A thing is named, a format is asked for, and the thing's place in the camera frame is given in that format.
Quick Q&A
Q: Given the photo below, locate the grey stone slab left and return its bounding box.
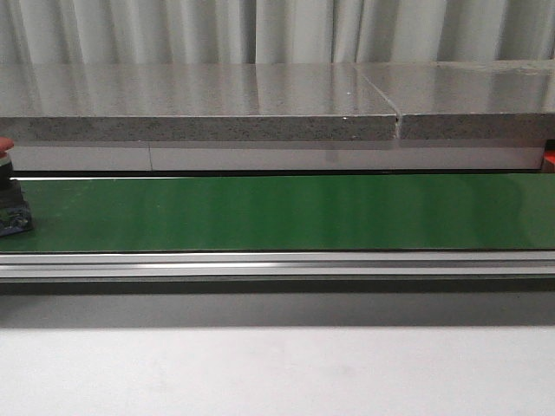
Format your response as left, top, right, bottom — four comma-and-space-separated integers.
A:
1, 64, 396, 143

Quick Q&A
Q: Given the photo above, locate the grey stone slab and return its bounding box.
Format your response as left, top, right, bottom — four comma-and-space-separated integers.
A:
356, 61, 554, 146
1, 64, 396, 143

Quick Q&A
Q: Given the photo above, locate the grey stone slab right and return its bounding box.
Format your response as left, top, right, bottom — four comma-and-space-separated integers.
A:
356, 61, 554, 146

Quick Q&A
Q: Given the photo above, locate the green conveyor belt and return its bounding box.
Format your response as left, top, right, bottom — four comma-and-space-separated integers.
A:
1, 173, 554, 253

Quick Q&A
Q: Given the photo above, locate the white base panel under slab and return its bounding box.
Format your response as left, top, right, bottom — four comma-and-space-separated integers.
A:
10, 142, 545, 172

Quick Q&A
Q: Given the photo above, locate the red plastic tray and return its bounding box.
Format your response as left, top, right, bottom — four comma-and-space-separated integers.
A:
541, 150, 555, 173

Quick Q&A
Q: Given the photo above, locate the white curtain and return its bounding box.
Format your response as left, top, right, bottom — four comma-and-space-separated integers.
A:
1, 1, 554, 64

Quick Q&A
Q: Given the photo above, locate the aluminium conveyor frame rail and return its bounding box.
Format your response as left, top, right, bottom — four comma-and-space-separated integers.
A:
1, 250, 554, 296

